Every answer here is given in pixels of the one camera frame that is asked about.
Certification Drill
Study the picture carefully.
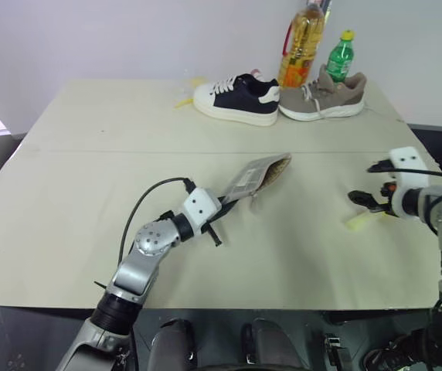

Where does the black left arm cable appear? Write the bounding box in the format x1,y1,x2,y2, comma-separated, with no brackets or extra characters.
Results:
117,177,196,268

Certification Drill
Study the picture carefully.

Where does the green soda bottle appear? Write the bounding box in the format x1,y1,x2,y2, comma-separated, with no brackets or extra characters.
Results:
326,30,357,84

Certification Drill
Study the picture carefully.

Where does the black shoe with white laces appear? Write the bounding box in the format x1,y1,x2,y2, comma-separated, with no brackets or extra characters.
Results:
362,327,440,371

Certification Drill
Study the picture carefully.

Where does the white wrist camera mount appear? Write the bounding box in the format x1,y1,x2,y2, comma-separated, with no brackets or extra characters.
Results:
182,187,223,237
388,146,430,220

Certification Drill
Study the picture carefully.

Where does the yellow plastic wrapper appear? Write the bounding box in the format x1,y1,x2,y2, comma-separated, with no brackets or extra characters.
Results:
172,76,207,110

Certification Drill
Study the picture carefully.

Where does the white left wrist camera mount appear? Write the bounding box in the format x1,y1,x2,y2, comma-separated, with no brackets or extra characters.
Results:
182,187,223,237

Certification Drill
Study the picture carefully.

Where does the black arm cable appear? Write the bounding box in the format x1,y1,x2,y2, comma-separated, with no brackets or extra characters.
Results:
117,177,196,268
392,157,442,237

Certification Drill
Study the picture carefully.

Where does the cooking oil bottle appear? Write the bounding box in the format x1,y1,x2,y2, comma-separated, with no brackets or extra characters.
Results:
277,0,328,88

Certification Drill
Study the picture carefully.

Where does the grid pouch with zipper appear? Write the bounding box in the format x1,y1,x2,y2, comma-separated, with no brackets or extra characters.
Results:
219,153,293,214

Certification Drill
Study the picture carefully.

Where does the dark rounded shape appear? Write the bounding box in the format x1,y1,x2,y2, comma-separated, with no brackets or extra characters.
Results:
146,318,198,371
241,318,304,371

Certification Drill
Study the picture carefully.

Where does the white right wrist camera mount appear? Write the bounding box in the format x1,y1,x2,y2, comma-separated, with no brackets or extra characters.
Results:
388,146,430,220

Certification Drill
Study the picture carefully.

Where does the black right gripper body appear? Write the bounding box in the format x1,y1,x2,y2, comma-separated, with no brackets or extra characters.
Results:
374,170,399,218

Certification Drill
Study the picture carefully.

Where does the yellow highlighter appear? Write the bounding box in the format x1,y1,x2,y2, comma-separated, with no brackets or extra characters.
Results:
345,211,376,233

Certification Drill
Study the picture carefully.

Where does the navy and white sneaker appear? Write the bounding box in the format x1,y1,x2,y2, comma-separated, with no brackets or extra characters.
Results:
192,73,282,127

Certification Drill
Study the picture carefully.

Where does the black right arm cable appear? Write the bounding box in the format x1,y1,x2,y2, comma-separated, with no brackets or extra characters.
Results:
392,157,442,237

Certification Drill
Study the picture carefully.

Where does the taupe sneaker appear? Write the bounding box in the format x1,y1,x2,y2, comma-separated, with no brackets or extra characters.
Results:
278,64,369,121

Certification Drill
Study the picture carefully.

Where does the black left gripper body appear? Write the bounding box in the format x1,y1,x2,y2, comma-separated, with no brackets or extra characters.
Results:
199,202,230,249

